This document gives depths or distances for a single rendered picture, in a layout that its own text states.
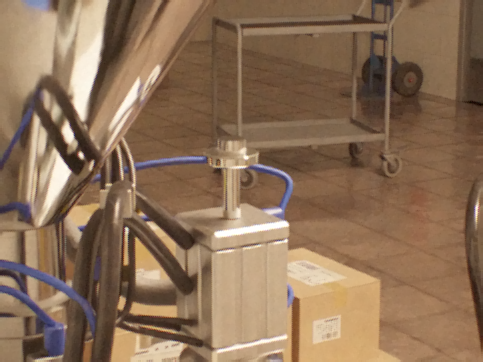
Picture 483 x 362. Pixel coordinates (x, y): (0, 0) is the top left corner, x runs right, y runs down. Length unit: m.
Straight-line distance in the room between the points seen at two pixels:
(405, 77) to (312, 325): 5.63
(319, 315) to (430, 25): 5.84
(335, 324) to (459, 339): 0.85
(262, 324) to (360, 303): 3.07
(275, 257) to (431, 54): 8.67
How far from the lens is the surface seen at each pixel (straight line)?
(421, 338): 4.43
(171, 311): 3.38
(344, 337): 3.73
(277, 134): 6.75
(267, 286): 0.66
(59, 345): 0.60
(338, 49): 10.31
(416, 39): 9.44
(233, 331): 0.66
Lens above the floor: 1.59
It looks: 14 degrees down
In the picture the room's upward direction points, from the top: straight up
